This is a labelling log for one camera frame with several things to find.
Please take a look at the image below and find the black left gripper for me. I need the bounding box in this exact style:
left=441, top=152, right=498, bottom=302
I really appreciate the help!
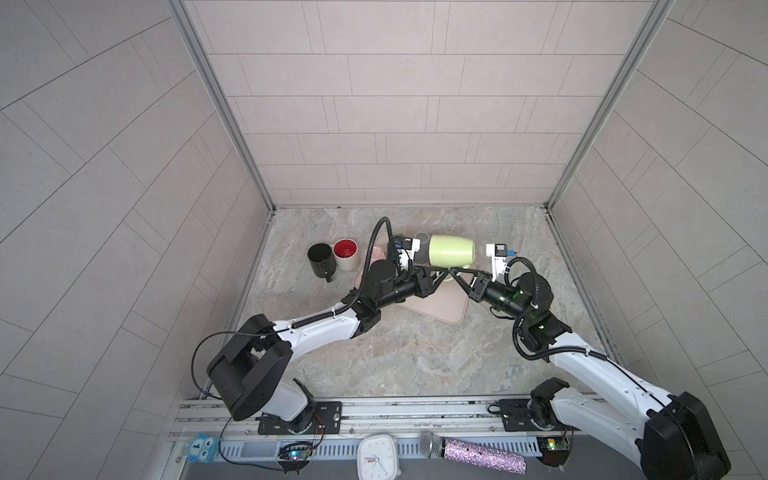
left=369, top=268, right=448, bottom=312

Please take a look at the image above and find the light green mug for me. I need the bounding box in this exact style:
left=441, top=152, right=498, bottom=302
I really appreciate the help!
left=428, top=235, right=475, bottom=268

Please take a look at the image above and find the white mug red inside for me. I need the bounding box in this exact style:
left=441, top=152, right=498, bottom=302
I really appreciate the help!
left=332, top=239, right=360, bottom=272

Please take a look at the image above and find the black mug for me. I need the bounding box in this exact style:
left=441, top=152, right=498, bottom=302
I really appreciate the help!
left=307, top=243, right=337, bottom=283

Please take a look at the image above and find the pink faceted mug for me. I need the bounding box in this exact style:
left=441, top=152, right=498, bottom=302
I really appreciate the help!
left=369, top=246, right=388, bottom=265

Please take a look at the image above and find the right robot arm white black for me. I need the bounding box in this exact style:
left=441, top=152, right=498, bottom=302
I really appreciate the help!
left=449, top=257, right=732, bottom=479

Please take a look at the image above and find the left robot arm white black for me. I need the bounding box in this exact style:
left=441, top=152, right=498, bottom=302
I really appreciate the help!
left=206, top=217, right=449, bottom=430

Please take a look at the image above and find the grey mug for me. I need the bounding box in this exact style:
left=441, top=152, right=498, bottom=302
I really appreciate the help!
left=413, top=232, right=431, bottom=265

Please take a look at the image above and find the beige plastic tray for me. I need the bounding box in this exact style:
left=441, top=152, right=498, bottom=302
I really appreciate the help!
left=354, top=240, right=468, bottom=324

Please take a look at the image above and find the glittery pink microphone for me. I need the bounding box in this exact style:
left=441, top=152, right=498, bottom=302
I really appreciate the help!
left=419, top=432, right=527, bottom=475

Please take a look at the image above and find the white square clock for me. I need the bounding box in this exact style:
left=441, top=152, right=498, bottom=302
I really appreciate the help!
left=357, top=434, right=401, bottom=480

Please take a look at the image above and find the small black circuit device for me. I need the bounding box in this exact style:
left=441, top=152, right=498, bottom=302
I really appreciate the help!
left=536, top=436, right=571, bottom=468

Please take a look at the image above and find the small green circuit board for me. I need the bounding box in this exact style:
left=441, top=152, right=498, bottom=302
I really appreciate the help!
left=278, top=441, right=314, bottom=462

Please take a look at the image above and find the blue white power socket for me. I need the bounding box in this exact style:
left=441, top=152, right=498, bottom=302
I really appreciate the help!
left=186, top=434, right=220, bottom=463

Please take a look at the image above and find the left metal corner profile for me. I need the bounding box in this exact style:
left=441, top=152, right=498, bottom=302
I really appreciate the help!
left=166, top=0, right=276, bottom=213

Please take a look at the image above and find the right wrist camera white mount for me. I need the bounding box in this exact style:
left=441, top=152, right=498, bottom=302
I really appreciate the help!
left=485, top=243, right=517, bottom=281

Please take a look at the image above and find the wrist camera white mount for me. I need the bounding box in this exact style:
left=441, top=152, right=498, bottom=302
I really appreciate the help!
left=485, top=243, right=517, bottom=281
left=387, top=235, right=414, bottom=272

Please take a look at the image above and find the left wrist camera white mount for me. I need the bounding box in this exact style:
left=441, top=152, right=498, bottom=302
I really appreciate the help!
left=387, top=235, right=414, bottom=272

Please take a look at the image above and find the metal base rail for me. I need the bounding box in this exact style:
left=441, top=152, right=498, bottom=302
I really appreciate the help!
left=167, top=394, right=579, bottom=463

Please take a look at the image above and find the metal corner wall profile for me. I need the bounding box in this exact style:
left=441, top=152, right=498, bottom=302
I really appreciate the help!
left=544, top=0, right=675, bottom=212

